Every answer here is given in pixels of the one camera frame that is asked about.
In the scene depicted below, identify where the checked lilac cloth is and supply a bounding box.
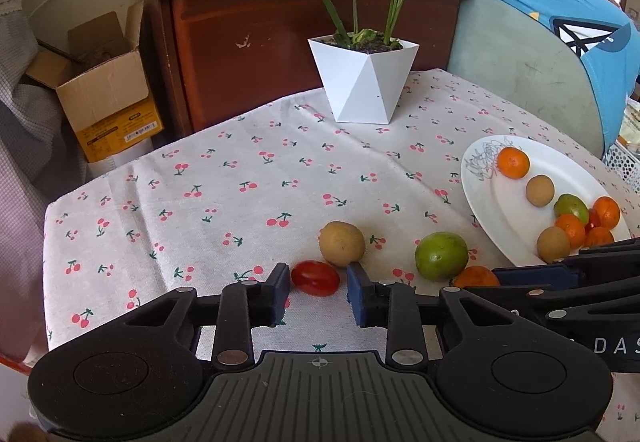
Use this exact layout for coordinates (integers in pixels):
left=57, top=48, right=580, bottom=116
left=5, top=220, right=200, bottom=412
left=0, top=12, right=91, bottom=363

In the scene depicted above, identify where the white mesh basket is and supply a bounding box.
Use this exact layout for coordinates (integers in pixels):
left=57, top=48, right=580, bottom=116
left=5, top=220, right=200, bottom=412
left=602, top=142, right=640, bottom=177

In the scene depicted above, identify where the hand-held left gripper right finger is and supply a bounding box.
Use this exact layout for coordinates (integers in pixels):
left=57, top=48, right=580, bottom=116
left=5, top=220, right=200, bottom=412
left=346, top=262, right=516, bottom=368

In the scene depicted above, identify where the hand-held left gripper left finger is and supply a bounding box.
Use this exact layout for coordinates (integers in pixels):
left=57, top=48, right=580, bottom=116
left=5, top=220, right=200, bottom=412
left=124, top=264, right=292, bottom=368

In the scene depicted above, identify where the kiwi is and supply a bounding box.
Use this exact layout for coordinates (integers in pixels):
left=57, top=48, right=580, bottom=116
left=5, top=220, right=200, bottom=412
left=526, top=175, right=555, bottom=208

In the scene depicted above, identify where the open cardboard box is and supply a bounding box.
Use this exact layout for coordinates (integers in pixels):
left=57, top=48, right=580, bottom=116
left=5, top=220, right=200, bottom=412
left=25, top=4, right=166, bottom=163

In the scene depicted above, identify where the white faceted plant pot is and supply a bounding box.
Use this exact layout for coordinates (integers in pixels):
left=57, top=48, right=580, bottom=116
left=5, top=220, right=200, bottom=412
left=307, top=36, right=420, bottom=124

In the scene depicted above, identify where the white plate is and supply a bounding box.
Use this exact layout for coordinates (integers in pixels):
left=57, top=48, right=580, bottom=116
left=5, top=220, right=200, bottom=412
left=460, top=136, right=632, bottom=267

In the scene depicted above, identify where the green lime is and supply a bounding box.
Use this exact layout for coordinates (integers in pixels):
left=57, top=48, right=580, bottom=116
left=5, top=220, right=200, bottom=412
left=415, top=232, right=469, bottom=281

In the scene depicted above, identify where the grey-green sofa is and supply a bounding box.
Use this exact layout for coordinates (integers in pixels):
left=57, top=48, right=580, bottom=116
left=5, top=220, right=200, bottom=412
left=446, top=0, right=621, bottom=160

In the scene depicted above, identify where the blue cloth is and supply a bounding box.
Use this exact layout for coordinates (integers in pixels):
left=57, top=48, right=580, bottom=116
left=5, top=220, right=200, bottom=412
left=352, top=0, right=640, bottom=153

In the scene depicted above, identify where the dark wooden cabinet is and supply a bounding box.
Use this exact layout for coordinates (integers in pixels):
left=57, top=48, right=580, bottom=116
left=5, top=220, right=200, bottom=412
left=132, top=0, right=476, bottom=140

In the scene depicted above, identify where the cherry print tablecloth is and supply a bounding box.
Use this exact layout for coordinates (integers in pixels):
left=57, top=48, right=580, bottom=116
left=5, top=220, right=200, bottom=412
left=44, top=68, right=640, bottom=442

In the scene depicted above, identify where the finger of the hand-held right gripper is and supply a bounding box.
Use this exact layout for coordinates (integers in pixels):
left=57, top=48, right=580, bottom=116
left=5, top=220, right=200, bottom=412
left=492, top=237, right=640, bottom=287
left=465, top=272, right=640, bottom=323

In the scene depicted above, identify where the green jujube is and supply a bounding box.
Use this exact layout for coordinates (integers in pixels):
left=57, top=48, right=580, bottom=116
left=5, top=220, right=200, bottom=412
left=553, top=193, right=590, bottom=225

